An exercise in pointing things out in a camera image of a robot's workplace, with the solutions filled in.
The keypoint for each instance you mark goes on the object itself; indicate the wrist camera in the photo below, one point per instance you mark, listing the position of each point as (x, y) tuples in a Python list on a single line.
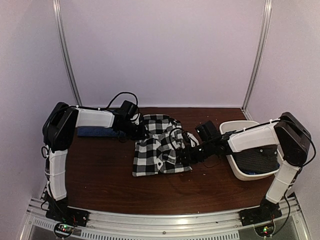
[(136, 118), (193, 141)]

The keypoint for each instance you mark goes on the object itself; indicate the front aluminium rail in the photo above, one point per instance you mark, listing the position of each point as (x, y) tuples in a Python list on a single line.
[(223, 225)]

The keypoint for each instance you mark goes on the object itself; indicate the aluminium frame post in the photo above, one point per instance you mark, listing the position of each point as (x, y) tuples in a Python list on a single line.
[(264, 31), (65, 52)]

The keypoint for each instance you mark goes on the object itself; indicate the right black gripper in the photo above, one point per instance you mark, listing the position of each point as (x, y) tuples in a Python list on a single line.
[(187, 152)]

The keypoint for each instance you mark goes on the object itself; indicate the dark striped shirt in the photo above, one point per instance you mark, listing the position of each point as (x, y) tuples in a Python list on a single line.
[(260, 160)]

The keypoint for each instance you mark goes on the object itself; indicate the right small circuit board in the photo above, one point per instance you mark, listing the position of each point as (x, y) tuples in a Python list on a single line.
[(265, 230)]

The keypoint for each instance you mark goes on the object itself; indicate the white plastic basket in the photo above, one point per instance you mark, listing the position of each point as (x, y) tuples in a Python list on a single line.
[(250, 175)]

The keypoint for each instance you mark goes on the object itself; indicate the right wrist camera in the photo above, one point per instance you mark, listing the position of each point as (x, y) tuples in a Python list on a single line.
[(193, 141)]

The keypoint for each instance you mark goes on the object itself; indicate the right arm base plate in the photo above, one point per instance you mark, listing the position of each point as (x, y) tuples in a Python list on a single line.
[(260, 214)]

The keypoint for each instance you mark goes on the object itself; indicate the left small circuit board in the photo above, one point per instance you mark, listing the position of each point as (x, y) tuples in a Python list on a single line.
[(63, 230)]

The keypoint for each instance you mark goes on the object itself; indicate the small circuit board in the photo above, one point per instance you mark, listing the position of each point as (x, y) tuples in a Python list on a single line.
[(265, 230), (63, 230)]

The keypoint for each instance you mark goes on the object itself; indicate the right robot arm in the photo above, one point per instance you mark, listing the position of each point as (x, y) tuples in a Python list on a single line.
[(295, 142)]

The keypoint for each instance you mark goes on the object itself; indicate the left aluminium frame post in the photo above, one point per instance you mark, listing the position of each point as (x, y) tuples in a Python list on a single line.
[(65, 52)]

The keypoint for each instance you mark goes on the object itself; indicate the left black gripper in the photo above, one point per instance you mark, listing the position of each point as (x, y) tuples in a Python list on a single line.
[(141, 135)]

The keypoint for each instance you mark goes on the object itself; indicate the right aluminium frame post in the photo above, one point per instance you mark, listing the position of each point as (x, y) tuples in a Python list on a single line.
[(264, 31)]

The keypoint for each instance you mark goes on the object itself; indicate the folded blue shirt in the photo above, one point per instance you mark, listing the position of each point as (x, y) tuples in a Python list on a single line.
[(94, 131)]

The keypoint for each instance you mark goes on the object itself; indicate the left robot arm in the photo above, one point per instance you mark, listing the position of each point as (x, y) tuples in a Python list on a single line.
[(58, 134)]

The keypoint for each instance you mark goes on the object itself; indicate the black white checked shirt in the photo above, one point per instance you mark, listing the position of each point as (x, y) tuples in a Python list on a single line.
[(158, 152)]

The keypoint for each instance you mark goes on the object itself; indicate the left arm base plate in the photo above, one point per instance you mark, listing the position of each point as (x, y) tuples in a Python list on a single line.
[(70, 216)]

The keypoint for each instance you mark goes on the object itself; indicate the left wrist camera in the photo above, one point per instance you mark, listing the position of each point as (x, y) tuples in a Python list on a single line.
[(136, 118)]

